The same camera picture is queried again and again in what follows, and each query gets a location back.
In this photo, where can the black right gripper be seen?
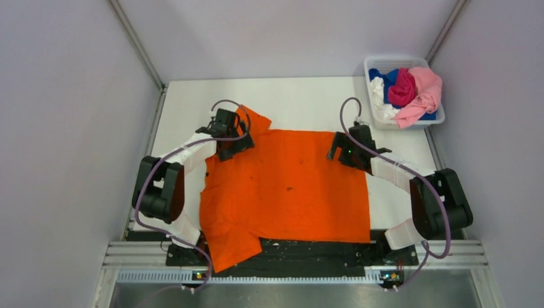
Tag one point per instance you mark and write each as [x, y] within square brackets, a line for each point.
[340, 141]

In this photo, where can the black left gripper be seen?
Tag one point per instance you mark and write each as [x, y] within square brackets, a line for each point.
[242, 144]

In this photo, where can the orange t shirt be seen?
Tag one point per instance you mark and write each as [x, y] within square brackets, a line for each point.
[284, 188]

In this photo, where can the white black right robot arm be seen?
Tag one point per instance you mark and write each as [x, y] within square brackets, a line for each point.
[439, 206]

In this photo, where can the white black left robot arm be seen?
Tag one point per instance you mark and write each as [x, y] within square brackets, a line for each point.
[159, 193]

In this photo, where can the white t shirt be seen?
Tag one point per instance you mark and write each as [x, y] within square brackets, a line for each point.
[385, 111]

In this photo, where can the magenta t shirt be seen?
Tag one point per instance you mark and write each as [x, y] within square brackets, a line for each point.
[403, 91]

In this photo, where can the blue t shirt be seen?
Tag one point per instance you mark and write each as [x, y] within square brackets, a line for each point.
[388, 78]

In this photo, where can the white plastic laundry basket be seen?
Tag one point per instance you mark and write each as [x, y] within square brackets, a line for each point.
[385, 64]

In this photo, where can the pink t shirt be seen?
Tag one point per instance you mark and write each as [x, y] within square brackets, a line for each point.
[427, 99]

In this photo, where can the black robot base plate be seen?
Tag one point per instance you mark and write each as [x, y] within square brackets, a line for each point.
[279, 261]

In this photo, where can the aluminium frame rail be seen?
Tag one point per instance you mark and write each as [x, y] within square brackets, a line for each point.
[464, 255]

